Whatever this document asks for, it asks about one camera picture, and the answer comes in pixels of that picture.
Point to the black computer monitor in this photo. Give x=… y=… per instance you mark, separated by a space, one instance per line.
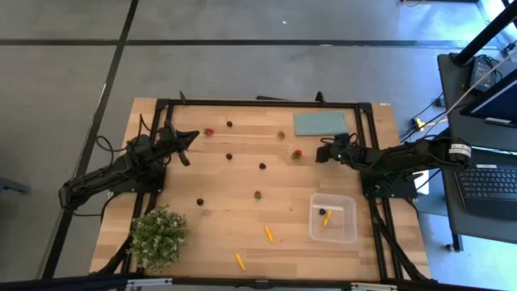
x=501 y=105

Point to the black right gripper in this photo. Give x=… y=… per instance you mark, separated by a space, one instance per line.
x=349 y=151

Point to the black aluminium table frame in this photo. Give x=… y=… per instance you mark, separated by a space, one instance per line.
x=303 y=104

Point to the dark grey desk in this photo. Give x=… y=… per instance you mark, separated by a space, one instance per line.
x=456 y=226
x=456 y=121

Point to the black keyboard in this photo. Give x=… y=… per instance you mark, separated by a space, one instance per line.
x=488 y=186

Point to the black diagonal pole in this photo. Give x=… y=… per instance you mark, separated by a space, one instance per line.
x=484 y=36

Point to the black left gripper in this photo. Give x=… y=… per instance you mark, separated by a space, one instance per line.
x=169 y=141

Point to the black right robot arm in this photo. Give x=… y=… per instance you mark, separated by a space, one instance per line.
x=404 y=157

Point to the green artificial potted plant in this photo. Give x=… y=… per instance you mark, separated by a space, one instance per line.
x=157 y=238

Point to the silver bracket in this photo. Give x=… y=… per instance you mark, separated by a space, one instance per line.
x=373 y=287
x=149 y=282

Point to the white power strip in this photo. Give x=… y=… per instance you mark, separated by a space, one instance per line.
x=425 y=186

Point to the yellow plug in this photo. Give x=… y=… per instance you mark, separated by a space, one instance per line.
x=419 y=123

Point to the grey chair base leg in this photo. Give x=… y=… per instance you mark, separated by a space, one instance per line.
x=12 y=186

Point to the clear plastic container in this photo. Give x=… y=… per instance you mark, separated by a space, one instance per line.
x=347 y=202

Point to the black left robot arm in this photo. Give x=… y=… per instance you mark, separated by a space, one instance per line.
x=101 y=180

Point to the black power adaptor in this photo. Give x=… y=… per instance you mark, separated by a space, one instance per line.
x=482 y=72

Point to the red strawberry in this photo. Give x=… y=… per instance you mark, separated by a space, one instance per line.
x=208 y=132
x=297 y=154
x=257 y=195
x=281 y=135

